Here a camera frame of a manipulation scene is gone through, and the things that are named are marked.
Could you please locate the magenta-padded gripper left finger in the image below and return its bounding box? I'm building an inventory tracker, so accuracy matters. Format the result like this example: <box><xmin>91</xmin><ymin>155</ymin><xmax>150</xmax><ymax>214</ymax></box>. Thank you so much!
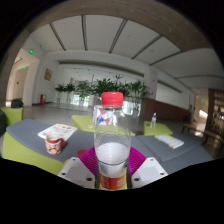
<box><xmin>57</xmin><ymin>146</ymin><xmax>99</xmax><ymax>190</ymax></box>

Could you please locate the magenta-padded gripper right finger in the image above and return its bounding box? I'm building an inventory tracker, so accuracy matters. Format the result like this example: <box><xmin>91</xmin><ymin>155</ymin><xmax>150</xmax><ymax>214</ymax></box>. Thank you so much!
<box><xmin>127</xmin><ymin>146</ymin><xmax>169</xmax><ymax>190</ymax></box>

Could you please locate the clear red-capped water bottle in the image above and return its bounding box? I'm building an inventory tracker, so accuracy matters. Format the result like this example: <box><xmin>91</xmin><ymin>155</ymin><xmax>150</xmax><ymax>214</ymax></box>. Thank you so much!
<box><xmin>93</xmin><ymin>91</ymin><xmax>132</xmax><ymax>191</ymax></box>

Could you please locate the red and white mug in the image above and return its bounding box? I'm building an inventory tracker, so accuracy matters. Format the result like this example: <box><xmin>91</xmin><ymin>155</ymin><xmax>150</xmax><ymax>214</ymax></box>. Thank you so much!
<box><xmin>44</xmin><ymin>133</ymin><xmax>67</xmax><ymax>156</ymax></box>

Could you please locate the yellow and white booklet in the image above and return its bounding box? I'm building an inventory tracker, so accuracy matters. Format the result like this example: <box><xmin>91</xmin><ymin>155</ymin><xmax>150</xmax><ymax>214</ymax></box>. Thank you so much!
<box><xmin>154</xmin><ymin>133</ymin><xmax>185</xmax><ymax>150</ymax></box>

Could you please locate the colourful printed magazine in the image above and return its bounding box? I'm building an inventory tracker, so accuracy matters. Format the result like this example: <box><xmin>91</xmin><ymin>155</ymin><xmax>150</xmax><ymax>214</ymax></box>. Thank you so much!
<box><xmin>37</xmin><ymin>123</ymin><xmax>78</xmax><ymax>142</ymax></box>

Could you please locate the small clear drink bottle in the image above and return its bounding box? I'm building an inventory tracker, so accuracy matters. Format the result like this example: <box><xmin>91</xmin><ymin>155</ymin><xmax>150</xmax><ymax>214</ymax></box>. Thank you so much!
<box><xmin>150</xmin><ymin>112</ymin><xmax>157</xmax><ymax>129</ymax></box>

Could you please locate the wooden bench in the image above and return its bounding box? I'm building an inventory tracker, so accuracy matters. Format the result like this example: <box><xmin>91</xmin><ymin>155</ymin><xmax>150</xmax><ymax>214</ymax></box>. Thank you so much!
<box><xmin>182</xmin><ymin>122</ymin><xmax>224</xmax><ymax>144</ymax></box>

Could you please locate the person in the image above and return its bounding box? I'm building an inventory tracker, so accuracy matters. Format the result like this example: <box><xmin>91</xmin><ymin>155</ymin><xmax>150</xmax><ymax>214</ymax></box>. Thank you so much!
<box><xmin>186</xmin><ymin>104</ymin><xmax>194</xmax><ymax>124</ymax></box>

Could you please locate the green block seat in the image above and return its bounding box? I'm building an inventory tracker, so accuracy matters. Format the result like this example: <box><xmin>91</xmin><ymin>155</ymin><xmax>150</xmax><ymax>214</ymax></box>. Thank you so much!
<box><xmin>0</xmin><ymin>106</ymin><xmax>24</xmax><ymax>127</ymax></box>

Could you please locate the group of potted green plants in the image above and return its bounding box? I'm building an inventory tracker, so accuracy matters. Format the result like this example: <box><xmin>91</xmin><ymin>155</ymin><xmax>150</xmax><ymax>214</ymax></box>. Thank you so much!
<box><xmin>54</xmin><ymin>74</ymin><xmax>150</xmax><ymax>111</ymax></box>

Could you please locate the black bag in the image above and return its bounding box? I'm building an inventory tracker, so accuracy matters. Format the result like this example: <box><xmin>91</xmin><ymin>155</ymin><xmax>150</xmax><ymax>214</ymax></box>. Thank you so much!
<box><xmin>10</xmin><ymin>98</ymin><xmax>24</xmax><ymax>109</ymax></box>

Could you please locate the wooden shelf unit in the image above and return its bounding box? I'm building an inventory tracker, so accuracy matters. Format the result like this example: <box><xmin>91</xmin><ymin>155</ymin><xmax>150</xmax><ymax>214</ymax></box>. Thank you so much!
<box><xmin>206</xmin><ymin>88</ymin><xmax>224</xmax><ymax>134</ymax></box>

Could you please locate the framed wall picture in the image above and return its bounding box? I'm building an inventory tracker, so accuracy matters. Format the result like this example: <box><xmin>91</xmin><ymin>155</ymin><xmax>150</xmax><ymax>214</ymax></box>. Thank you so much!
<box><xmin>43</xmin><ymin>68</ymin><xmax>54</xmax><ymax>82</ymax></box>

